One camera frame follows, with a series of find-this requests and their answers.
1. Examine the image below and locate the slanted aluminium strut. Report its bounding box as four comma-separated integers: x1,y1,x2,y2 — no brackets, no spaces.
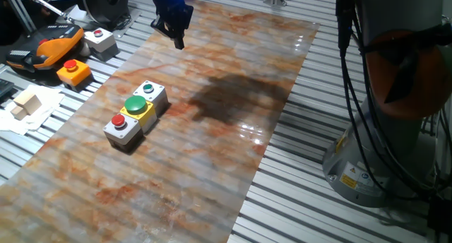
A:
1,0,36,34

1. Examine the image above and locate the grey box small green button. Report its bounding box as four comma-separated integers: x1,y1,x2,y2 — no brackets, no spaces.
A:
133,80,170,117

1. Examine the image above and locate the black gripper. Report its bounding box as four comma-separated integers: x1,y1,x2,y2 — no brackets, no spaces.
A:
150,0,194,50

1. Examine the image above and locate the small wooden block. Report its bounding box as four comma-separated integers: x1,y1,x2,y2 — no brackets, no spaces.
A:
9,105,28,122

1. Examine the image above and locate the grey box red button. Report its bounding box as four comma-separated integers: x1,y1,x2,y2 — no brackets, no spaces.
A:
102,113,145,153
83,27,120,62

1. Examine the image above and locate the marble pattern mat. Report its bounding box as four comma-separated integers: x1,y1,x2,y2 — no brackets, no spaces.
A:
0,0,321,243

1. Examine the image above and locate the large wooden block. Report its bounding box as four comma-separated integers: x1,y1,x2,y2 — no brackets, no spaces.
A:
13,90,42,116

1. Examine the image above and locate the thin silver rod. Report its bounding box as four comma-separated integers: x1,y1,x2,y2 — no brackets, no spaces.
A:
28,0,75,23

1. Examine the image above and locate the orange box red mushroom button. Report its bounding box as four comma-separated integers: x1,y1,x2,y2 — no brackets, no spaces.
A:
56,59,93,92

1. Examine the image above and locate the yellow box green mushroom button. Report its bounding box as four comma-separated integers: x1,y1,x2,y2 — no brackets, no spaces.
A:
119,95,157,134

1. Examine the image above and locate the white paper sheet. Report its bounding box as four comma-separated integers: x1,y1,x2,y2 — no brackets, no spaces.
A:
0,84,65,136

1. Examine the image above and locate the black round reel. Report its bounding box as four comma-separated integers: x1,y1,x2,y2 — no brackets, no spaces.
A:
76,0,131,25

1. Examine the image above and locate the orange black teach pendant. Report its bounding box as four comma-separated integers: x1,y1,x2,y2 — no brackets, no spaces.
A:
5,23,85,73

